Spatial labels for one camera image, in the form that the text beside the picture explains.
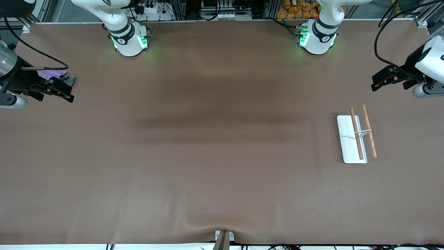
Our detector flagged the purple and grey towel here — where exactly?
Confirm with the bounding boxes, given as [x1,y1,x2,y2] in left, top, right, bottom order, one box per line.
[38,69,76,87]

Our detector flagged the orange snack packets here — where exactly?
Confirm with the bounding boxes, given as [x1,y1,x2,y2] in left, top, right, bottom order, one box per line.
[276,0,321,20]

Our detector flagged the white power strip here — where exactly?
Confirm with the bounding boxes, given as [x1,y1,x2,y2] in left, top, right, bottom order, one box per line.
[134,3,174,20]

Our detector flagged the brown table mat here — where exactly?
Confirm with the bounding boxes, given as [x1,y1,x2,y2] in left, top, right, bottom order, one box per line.
[0,20,444,245]

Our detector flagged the grey metal equipment shelf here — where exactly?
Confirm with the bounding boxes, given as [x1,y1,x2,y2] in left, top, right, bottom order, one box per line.
[200,0,253,20]

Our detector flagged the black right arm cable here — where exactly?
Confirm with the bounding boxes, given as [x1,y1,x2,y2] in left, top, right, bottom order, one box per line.
[3,17,70,71]

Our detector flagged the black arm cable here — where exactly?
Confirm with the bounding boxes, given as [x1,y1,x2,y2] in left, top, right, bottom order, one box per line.
[374,0,444,82]
[3,17,70,71]

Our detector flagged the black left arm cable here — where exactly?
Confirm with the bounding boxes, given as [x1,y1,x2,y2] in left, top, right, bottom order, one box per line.
[374,0,444,82]

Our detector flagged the aluminium frame profile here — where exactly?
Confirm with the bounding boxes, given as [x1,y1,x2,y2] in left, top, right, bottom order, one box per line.
[19,0,52,33]
[406,0,444,28]

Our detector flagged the white rack base plate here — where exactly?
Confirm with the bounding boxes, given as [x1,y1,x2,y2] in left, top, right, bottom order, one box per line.
[336,115,368,164]

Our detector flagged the grey metal mount bracket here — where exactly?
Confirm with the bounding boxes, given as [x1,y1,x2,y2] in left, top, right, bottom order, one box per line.
[212,230,235,250]

